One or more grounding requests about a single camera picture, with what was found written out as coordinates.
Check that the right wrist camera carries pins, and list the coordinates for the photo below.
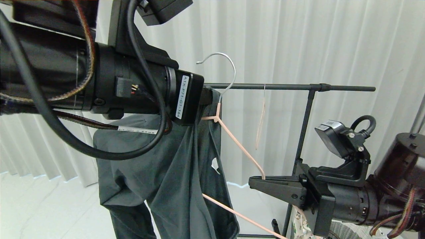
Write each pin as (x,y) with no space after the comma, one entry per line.
(332,139)

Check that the white laundry basket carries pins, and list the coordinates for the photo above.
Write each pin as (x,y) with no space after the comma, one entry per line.
(342,232)

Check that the cream printed garment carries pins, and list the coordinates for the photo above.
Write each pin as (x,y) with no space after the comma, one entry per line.
(300,222)

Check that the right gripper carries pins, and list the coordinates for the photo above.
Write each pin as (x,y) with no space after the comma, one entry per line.
(348,205)

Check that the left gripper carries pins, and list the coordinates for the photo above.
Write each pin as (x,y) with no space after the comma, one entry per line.
(142,86)

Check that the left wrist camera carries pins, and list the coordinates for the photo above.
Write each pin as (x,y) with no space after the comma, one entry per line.
(166,10)

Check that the pink clothes hanger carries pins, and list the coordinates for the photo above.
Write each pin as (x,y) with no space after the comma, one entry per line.
(239,146)
(260,122)

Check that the white curtain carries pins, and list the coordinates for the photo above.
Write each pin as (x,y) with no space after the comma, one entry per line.
(298,39)

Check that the black clothes rack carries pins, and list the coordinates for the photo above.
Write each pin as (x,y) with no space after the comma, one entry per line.
(298,87)

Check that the dark grey long-sleeved shirt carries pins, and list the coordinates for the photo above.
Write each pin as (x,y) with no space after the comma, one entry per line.
(172,186)

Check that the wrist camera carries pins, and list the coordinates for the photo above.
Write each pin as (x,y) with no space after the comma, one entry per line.
(166,10)
(332,139)

